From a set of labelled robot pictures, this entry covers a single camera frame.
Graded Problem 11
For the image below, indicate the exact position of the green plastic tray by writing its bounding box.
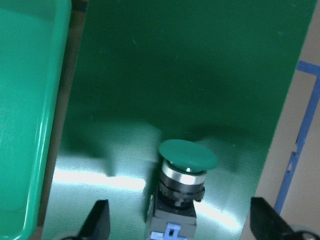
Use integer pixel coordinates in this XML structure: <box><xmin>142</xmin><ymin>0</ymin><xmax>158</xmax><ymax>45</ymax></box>
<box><xmin>0</xmin><ymin>0</ymin><xmax>72</xmax><ymax>240</ymax></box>

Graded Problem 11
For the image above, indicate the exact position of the green button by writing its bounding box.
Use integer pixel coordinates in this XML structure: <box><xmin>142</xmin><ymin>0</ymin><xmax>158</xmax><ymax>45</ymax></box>
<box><xmin>144</xmin><ymin>139</ymin><xmax>219</xmax><ymax>240</ymax></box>

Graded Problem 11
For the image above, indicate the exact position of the green conveyor belt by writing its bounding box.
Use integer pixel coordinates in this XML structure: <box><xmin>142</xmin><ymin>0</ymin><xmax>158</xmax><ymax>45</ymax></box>
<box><xmin>42</xmin><ymin>0</ymin><xmax>317</xmax><ymax>240</ymax></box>

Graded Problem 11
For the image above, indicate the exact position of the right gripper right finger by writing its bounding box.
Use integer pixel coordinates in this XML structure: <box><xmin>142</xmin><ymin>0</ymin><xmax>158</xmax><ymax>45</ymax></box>
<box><xmin>249</xmin><ymin>197</ymin><xmax>320</xmax><ymax>240</ymax></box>

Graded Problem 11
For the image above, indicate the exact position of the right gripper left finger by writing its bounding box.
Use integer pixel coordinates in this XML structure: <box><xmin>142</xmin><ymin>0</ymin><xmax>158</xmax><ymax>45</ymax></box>
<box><xmin>62</xmin><ymin>199</ymin><xmax>110</xmax><ymax>240</ymax></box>

